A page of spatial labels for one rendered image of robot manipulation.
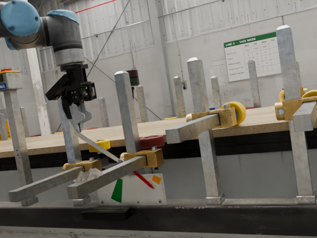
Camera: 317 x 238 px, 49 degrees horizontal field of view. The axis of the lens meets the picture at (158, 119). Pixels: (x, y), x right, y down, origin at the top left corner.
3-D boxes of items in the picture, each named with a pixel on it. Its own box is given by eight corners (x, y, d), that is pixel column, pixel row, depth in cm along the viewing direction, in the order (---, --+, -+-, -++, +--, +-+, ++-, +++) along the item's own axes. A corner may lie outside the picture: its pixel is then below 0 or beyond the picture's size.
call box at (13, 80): (9, 91, 130) (5, 70, 129) (-4, 94, 133) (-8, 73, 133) (23, 90, 136) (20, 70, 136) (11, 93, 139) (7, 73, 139)
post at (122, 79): (146, 218, 112) (122, 70, 109) (137, 218, 113) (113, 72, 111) (151, 215, 115) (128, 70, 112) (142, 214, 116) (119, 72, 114)
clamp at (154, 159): (157, 167, 107) (154, 151, 107) (120, 169, 113) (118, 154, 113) (165, 163, 112) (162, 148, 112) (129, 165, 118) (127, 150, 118)
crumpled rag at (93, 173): (91, 182, 81) (89, 172, 80) (68, 182, 84) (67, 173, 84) (112, 172, 88) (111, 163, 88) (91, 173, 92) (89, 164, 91)
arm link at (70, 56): (47, 53, 108) (68, 55, 117) (50, 69, 108) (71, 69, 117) (70, 47, 104) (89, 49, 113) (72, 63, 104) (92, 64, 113)
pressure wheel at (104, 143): (116, 168, 130) (111, 138, 129) (95, 173, 127) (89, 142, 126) (111, 166, 137) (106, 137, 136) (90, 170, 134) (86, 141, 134)
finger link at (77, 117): (85, 132, 107) (79, 102, 107) (70, 134, 110) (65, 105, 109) (91, 131, 110) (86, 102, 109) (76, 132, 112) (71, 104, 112)
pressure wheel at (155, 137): (162, 171, 111) (156, 136, 111) (140, 173, 115) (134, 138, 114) (171, 165, 118) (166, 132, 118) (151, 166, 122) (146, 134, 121)
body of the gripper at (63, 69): (82, 102, 105) (76, 62, 105) (61, 106, 109) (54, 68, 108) (97, 100, 112) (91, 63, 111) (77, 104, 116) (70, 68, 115)
